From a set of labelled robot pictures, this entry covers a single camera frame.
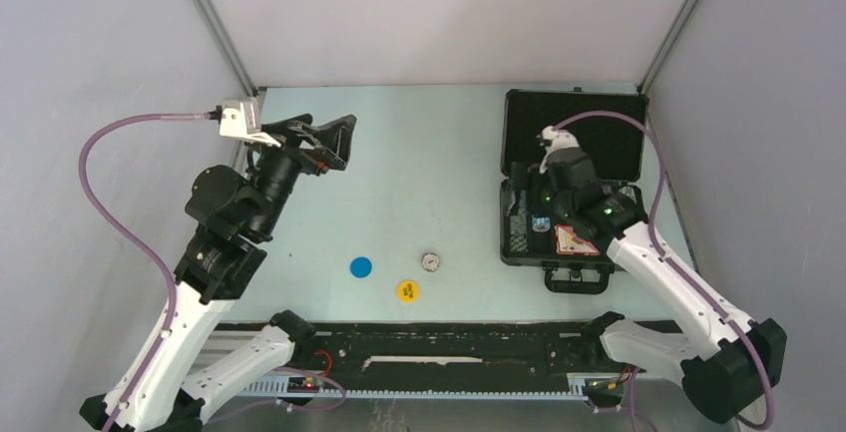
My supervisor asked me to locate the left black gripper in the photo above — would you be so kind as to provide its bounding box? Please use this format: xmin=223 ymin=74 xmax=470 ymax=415
xmin=249 ymin=114 xmax=358 ymax=237

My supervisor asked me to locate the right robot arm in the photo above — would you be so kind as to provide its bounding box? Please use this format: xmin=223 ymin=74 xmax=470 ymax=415
xmin=501 ymin=147 xmax=787 ymax=430

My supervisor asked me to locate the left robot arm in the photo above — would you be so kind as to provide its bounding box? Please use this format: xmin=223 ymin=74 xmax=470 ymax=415
xmin=80 ymin=108 xmax=357 ymax=431

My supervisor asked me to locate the black poker set case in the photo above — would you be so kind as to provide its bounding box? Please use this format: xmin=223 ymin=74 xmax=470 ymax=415
xmin=500 ymin=89 xmax=647 ymax=295

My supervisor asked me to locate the light blue chip row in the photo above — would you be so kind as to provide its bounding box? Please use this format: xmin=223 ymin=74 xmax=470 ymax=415
xmin=531 ymin=216 xmax=552 ymax=233

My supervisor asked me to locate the red card deck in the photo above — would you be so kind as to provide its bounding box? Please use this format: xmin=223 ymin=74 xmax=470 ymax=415
xmin=555 ymin=224 xmax=601 ymax=256

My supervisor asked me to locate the grey poker chip stack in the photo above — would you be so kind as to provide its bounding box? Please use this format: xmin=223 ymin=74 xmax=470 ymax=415
xmin=421 ymin=251 xmax=441 ymax=272

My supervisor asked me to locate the blue round button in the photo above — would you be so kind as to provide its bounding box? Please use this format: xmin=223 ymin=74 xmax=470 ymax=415
xmin=349 ymin=256 xmax=373 ymax=278

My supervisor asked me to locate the yellow round button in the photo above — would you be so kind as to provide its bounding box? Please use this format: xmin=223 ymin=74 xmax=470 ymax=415
xmin=396 ymin=280 xmax=421 ymax=303

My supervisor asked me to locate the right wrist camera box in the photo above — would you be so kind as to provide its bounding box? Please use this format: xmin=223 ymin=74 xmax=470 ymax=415
xmin=539 ymin=126 xmax=581 ymax=175

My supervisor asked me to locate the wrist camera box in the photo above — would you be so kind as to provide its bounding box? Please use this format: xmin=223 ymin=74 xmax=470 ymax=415
xmin=218 ymin=97 xmax=262 ymax=143
xmin=539 ymin=126 xmax=581 ymax=175

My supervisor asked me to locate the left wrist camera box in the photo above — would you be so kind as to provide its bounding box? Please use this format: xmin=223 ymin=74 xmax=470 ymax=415
xmin=218 ymin=97 xmax=262 ymax=143

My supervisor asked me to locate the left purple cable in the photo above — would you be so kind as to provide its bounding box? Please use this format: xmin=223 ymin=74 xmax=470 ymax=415
xmin=78 ymin=111 xmax=222 ymax=432

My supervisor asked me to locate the left aluminium frame post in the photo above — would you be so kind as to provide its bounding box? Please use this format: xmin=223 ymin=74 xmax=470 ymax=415
xmin=192 ymin=0 xmax=258 ymax=96

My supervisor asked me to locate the aluminium frame post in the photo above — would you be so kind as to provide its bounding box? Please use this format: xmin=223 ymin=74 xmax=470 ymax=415
xmin=637 ymin=0 xmax=703 ymax=96
xmin=192 ymin=0 xmax=258 ymax=96

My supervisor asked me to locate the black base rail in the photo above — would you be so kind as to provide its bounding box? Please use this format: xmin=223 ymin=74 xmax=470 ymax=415
xmin=230 ymin=320 xmax=662 ymax=398

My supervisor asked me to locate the right aluminium frame post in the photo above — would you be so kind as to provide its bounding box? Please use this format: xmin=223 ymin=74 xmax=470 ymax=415
xmin=637 ymin=0 xmax=703 ymax=96

